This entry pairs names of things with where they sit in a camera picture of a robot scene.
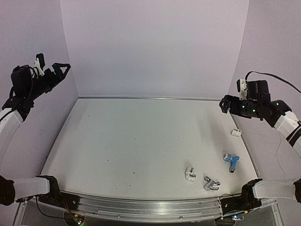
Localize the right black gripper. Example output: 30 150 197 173
220 95 261 117

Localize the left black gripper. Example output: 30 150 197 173
24 61 70 99

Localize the white pipe elbow fitting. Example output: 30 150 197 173
185 167 197 182

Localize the chrome water faucet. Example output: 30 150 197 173
203 176 221 191

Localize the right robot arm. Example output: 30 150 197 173
219 79 301 214

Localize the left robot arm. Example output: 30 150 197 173
0 63 71 206

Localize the blue water faucet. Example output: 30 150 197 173
223 153 240 173

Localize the small white pipe fitting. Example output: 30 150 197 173
231 129 242 137

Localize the right circuit board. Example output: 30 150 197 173
231 210 249 221

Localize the circuit board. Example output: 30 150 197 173
63 211 85 226
231 210 249 221

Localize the left circuit board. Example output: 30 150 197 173
63 211 85 226

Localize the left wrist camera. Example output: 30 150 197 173
34 53 45 76

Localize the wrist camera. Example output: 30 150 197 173
34 53 45 76
237 78 247 100

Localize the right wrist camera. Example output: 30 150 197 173
237 78 247 100

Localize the right camera black cable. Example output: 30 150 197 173
246 71 301 93

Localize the aluminium front rail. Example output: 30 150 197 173
37 192 276 219

